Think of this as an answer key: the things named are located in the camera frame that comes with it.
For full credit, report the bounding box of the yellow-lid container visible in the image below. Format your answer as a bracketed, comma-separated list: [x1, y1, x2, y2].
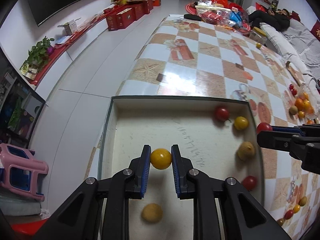
[250, 27, 267, 43]

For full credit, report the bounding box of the dark glass cabinet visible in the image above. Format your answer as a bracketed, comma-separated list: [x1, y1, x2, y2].
[0, 55, 47, 150]

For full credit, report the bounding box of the clear glass bowl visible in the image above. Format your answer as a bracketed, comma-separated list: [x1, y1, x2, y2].
[299, 84, 320, 120]

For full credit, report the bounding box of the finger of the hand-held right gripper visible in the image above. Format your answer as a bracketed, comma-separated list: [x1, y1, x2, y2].
[257, 130, 320, 174]
[271, 124, 320, 137]

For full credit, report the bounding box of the grey cushion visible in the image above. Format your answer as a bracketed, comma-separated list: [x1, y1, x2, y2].
[0, 192, 50, 220]

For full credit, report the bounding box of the white open carton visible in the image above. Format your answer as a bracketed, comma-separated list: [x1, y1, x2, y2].
[57, 17, 82, 36]

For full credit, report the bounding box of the grey striped sofa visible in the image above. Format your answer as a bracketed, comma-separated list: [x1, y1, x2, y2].
[260, 17, 320, 85]

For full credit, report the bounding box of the light grey fringed blanket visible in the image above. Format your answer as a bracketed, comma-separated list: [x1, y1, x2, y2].
[260, 22, 320, 80]

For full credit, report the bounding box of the green potted plant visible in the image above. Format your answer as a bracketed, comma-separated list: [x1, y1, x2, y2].
[26, 36, 55, 67]

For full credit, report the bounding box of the blue snack bag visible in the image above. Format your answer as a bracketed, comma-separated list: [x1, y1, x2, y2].
[229, 11, 244, 28]

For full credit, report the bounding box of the white shallow box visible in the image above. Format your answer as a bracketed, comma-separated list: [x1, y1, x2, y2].
[96, 95, 265, 240]

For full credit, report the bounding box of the pink plastic stool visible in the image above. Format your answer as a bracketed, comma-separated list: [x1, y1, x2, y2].
[0, 142, 49, 202]

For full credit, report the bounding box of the red-topped television cabinet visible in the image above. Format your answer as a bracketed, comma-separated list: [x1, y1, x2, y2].
[21, 0, 163, 88]

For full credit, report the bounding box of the red embroidered pillow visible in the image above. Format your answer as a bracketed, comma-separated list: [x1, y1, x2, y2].
[310, 20, 320, 42]

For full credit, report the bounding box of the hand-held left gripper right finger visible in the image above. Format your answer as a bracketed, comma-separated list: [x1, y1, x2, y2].
[171, 144, 292, 240]

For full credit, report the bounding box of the red plastic basin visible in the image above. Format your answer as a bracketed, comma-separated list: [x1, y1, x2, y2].
[10, 216, 54, 240]

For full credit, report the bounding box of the red round tray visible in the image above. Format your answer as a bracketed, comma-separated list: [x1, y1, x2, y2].
[184, 2, 252, 34]

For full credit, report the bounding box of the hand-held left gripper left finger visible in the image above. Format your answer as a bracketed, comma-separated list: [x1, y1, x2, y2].
[32, 144, 152, 240]

